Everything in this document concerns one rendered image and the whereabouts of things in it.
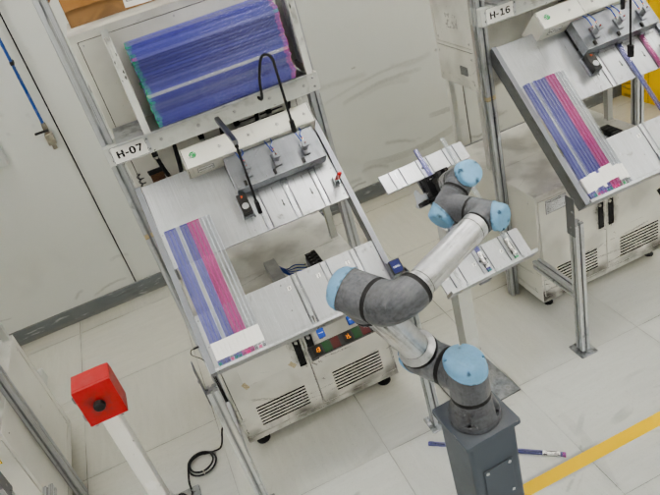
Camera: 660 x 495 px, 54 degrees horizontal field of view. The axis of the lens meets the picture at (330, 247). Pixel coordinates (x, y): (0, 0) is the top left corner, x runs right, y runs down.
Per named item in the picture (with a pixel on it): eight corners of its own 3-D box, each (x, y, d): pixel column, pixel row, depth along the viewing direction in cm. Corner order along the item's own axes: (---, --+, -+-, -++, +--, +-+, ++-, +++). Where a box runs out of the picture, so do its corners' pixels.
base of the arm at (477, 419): (512, 417, 184) (508, 393, 179) (467, 443, 180) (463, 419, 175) (480, 387, 196) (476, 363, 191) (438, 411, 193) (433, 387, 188)
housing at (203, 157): (314, 138, 244) (315, 119, 230) (192, 186, 235) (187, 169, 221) (305, 121, 246) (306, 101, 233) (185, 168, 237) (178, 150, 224)
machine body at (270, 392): (402, 383, 283) (371, 269, 251) (254, 454, 270) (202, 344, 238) (347, 308, 337) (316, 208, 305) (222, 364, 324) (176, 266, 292)
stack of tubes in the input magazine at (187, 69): (299, 77, 222) (276, -3, 208) (158, 129, 213) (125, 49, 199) (288, 70, 233) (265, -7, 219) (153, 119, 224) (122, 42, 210)
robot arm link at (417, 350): (448, 393, 187) (355, 312, 149) (408, 374, 197) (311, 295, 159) (467, 357, 190) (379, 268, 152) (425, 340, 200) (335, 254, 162)
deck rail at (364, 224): (400, 292, 225) (403, 288, 219) (395, 295, 225) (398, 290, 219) (314, 127, 244) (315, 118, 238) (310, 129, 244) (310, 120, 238)
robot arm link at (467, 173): (452, 177, 174) (466, 151, 176) (436, 186, 184) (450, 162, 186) (475, 192, 175) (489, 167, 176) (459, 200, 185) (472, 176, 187)
